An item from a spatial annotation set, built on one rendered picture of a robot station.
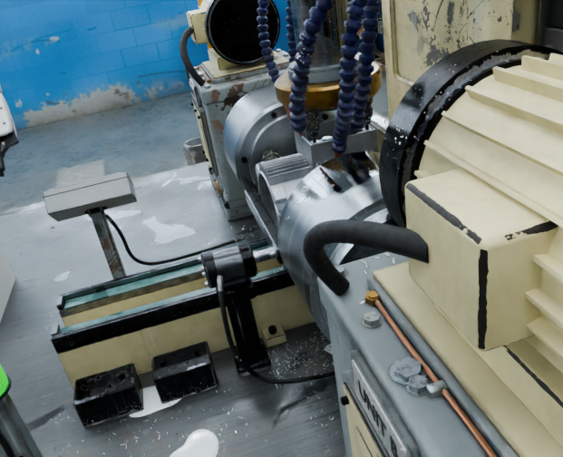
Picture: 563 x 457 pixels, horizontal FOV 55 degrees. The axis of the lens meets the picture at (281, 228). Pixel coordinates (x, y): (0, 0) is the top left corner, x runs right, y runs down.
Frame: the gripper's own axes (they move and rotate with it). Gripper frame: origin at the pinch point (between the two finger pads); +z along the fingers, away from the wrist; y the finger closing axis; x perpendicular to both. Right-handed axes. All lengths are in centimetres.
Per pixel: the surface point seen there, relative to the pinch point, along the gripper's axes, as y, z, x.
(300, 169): 56, 23, -24
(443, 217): 48, 44, -85
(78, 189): 15.4, 10.2, -3.5
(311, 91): 58, 14, -36
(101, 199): 19.4, 13.4, -3.5
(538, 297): 51, 49, -86
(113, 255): 17.6, 23.0, 7.0
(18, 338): -5.8, 34.5, 10.1
